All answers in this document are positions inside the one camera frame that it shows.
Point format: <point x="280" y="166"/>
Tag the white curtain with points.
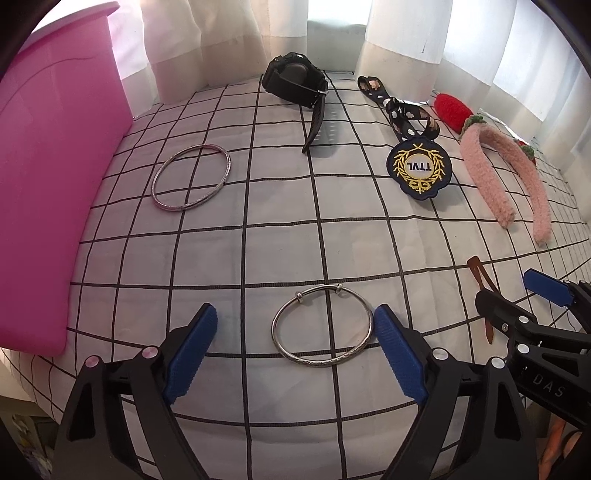
<point x="461" y="41"/>
<point x="207" y="41"/>

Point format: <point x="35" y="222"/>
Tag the silver bangle with clasp beads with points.
<point x="323" y="364"/>

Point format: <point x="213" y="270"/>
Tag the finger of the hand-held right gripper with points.
<point x="547" y="286"/>
<point x="501" y="311"/>

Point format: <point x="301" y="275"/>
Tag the pink plastic storage box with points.
<point x="55" y="184"/>

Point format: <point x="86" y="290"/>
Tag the black wrist watch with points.
<point x="291" y="78"/>

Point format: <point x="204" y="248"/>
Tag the large red knitted strawberry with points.
<point x="452" y="108"/>

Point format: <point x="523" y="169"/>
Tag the pink fuzzy headband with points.
<point x="480" y="175"/>

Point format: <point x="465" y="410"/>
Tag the brown hair clip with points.
<point x="475" y="272"/>

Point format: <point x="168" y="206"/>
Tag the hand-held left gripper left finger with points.
<point x="191" y="350"/>

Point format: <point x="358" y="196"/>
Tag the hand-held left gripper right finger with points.
<point x="399" y="350"/>

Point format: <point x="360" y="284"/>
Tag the plain silver bangle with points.
<point x="203" y="146"/>

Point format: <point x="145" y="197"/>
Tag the white checkered cloth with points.
<point x="277" y="240"/>

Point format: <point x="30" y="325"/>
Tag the small red knitted strawberry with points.
<point x="526" y="150"/>

